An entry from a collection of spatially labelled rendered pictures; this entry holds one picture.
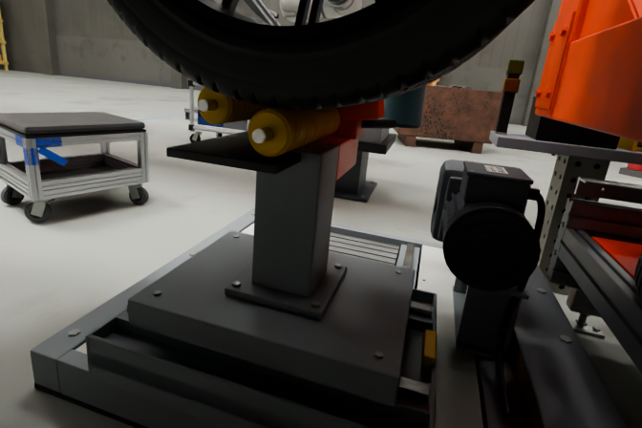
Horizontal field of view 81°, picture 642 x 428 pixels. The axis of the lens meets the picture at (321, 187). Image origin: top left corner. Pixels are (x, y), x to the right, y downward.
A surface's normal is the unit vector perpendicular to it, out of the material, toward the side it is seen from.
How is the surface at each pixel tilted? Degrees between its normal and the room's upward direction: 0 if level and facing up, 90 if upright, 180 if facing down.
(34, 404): 0
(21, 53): 90
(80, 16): 90
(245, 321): 0
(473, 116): 90
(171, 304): 0
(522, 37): 90
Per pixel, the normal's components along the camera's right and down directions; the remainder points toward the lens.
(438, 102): -0.10, 0.26
